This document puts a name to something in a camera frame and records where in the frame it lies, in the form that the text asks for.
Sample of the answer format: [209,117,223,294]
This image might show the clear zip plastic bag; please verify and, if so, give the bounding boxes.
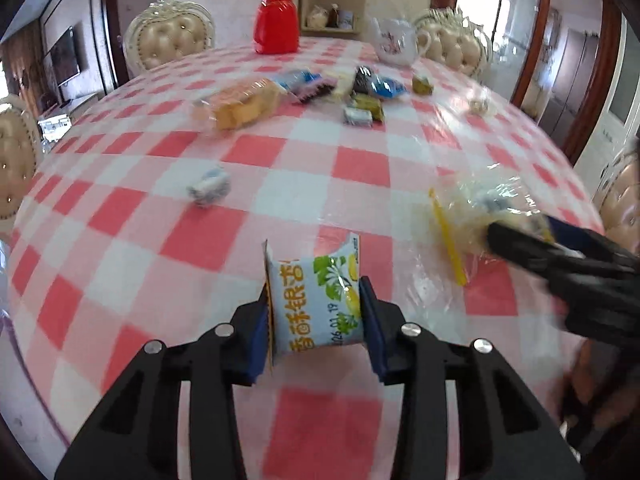
[426,164,554,286]

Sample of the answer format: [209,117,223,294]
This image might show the white green snack packet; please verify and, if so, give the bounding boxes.
[262,233,363,362]

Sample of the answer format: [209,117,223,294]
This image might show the small white blue candy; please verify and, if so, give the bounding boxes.
[186,167,231,207]

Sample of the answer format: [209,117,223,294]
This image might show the green gold candy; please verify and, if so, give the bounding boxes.
[411,75,434,96]

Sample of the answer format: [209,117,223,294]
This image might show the packaged bread rolls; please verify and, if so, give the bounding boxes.
[192,78,286,131]

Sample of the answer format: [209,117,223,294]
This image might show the red white checkered tablecloth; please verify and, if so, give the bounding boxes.
[5,37,609,480]

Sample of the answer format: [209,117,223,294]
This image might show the olive green snack packet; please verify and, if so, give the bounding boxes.
[349,93,385,124]

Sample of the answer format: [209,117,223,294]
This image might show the blue candy wrapper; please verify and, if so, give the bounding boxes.
[370,75,407,100]

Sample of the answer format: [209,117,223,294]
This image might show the beige tufted chair right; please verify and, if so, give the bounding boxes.
[413,8,492,80]

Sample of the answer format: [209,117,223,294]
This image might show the beige tufted chair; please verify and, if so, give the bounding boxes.
[122,0,215,76]
[0,94,43,243]
[413,8,492,80]

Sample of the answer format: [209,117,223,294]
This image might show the grey small snack packet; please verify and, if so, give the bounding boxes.
[344,106,373,128]

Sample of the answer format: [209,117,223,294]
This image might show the beige tufted chair left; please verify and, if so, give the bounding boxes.
[0,94,43,243]

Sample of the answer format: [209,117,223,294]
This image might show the black snack packet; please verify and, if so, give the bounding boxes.
[352,65,374,96]

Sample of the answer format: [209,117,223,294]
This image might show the white floral teapot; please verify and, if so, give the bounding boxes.
[370,18,432,67]

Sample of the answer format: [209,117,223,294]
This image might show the white tv cabinet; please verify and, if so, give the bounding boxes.
[37,92,103,143]

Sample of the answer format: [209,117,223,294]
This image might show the pink dark snack packet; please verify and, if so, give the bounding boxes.
[295,78,336,104]

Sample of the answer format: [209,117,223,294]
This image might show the blue snack packet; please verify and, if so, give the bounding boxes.
[272,70,321,93]

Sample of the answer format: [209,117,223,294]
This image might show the red plastic jar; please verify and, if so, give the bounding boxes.
[254,0,299,55]

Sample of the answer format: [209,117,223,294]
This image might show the wall television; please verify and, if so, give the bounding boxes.
[49,27,80,87]

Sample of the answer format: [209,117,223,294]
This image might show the wooden wall shelf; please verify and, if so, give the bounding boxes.
[297,0,367,39]

